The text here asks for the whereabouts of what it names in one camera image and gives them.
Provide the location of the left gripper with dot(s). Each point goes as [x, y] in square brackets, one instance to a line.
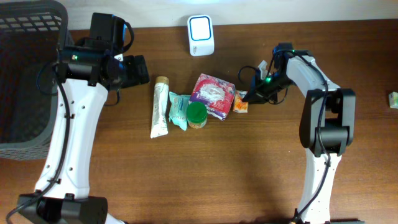
[132, 79]

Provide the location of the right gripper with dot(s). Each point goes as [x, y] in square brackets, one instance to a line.
[259, 88]

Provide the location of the orange small tissue box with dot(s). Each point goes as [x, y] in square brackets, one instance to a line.
[239, 106]

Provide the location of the pink purple tissue pack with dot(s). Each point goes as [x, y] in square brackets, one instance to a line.
[216, 94]

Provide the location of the white tube with tan cap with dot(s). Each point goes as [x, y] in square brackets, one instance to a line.
[161, 94]

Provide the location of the teal wet wipes pack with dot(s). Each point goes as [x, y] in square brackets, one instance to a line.
[178, 110]

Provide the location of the green lid jar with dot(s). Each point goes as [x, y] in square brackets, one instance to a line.
[196, 115]

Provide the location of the green small tissue box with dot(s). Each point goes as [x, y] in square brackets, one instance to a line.
[393, 100]

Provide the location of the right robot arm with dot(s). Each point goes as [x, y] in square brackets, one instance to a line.
[326, 126]

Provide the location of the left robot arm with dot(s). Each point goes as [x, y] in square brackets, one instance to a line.
[84, 73]

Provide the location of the dark grey plastic basket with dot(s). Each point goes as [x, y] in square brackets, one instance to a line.
[31, 34]

